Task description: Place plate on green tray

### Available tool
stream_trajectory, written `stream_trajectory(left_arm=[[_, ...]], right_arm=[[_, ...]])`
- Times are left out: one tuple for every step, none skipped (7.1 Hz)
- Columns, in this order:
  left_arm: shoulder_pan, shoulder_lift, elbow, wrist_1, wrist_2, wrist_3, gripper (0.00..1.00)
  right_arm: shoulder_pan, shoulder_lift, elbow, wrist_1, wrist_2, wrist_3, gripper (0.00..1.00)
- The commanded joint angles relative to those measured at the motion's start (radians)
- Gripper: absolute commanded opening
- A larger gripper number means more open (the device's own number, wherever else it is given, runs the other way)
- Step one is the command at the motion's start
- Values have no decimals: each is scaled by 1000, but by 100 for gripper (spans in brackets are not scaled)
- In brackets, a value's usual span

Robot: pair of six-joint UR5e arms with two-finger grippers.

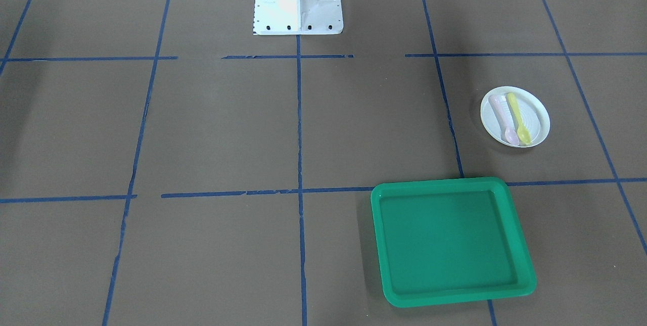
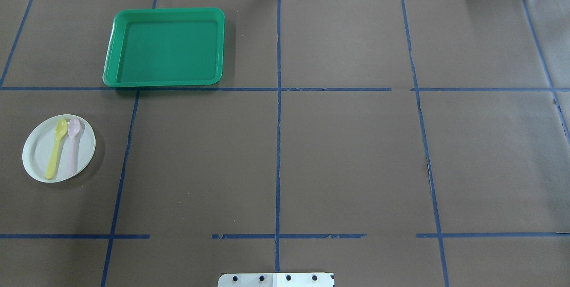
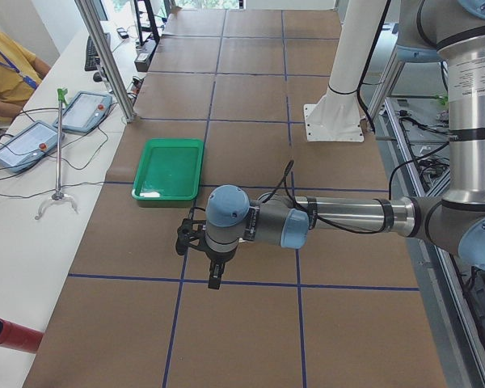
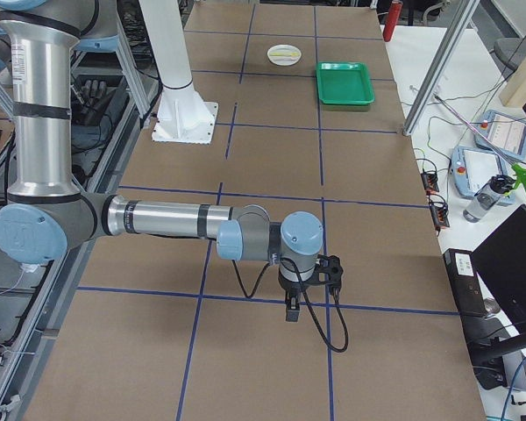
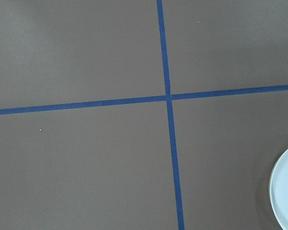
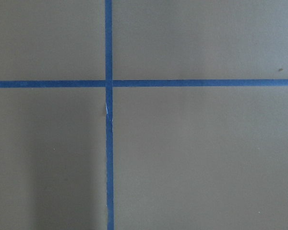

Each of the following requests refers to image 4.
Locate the white round plate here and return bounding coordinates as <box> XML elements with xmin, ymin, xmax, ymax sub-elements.
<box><xmin>267</xmin><ymin>44</ymin><xmax>302</xmax><ymax>67</ymax></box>

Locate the yellow plastic fork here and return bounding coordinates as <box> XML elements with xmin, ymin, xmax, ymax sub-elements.
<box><xmin>268</xmin><ymin>52</ymin><xmax>300</xmax><ymax>60</ymax></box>

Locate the lower orange circuit board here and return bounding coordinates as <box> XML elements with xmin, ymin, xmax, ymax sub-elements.
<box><xmin>427</xmin><ymin>193</ymin><xmax>450</xmax><ymax>232</ymax></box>

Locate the orange circuit board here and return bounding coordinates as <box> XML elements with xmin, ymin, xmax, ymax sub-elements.
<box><xmin>417</xmin><ymin>158</ymin><xmax>439</xmax><ymax>194</ymax></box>
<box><xmin>427</xmin><ymin>193</ymin><xmax>450</xmax><ymax>232</ymax></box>

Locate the black mini computer box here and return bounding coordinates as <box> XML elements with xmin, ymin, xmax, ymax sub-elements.
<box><xmin>443</xmin><ymin>248</ymin><xmax>487</xmax><ymax>318</ymax></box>

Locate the upper orange circuit board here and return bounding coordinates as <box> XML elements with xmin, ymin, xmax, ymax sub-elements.
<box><xmin>417</xmin><ymin>158</ymin><xmax>439</xmax><ymax>194</ymax></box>

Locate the green plastic tray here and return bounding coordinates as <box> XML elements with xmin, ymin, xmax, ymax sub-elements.
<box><xmin>316</xmin><ymin>61</ymin><xmax>375</xmax><ymax>106</ymax></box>

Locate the near teach pendant tablet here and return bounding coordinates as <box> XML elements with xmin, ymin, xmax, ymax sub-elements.
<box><xmin>451</xmin><ymin>146</ymin><xmax>508</xmax><ymax>199</ymax></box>

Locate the teach pendant tablet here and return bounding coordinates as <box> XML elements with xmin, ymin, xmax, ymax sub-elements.
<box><xmin>451</xmin><ymin>146</ymin><xmax>508</xmax><ymax>199</ymax></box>
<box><xmin>473</xmin><ymin>110</ymin><xmax>526</xmax><ymax>161</ymax></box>

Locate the clear water bottle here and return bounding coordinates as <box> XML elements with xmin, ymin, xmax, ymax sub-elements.
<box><xmin>462</xmin><ymin>175</ymin><xmax>515</xmax><ymax>223</ymax></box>

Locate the black monitor screen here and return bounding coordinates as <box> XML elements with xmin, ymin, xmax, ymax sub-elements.
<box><xmin>472</xmin><ymin>204</ymin><xmax>526</xmax><ymax>332</ymax></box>

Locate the far teach pendant tablet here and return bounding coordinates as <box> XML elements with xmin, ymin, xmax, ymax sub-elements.
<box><xmin>473</xmin><ymin>110</ymin><xmax>526</xmax><ymax>161</ymax></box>

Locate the red cylinder bottle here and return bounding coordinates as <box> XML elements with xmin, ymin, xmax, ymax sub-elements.
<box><xmin>382</xmin><ymin>0</ymin><xmax>402</xmax><ymax>42</ymax></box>

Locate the grey office chair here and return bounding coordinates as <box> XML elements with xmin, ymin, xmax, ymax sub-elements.
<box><xmin>491</xmin><ymin>35</ymin><xmax>526</xmax><ymax>81</ymax></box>

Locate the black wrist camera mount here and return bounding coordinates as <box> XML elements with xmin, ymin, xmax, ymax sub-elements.
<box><xmin>306</xmin><ymin>254</ymin><xmax>344</xmax><ymax>295</ymax></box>

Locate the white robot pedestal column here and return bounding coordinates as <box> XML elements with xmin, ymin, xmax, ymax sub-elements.
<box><xmin>139</xmin><ymin>0</ymin><xmax>218</xmax><ymax>145</ymax></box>

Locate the blue network cable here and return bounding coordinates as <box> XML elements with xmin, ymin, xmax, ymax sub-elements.
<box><xmin>499</xmin><ymin>350</ymin><xmax>526</xmax><ymax>421</ymax></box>

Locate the green handled grabber stick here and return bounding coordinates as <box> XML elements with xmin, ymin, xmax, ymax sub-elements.
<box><xmin>433</xmin><ymin>94</ymin><xmax>526</xmax><ymax>194</ymax></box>

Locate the aluminium frame post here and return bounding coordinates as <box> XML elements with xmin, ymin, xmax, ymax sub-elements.
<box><xmin>402</xmin><ymin>0</ymin><xmax>480</xmax><ymax>136</ymax></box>

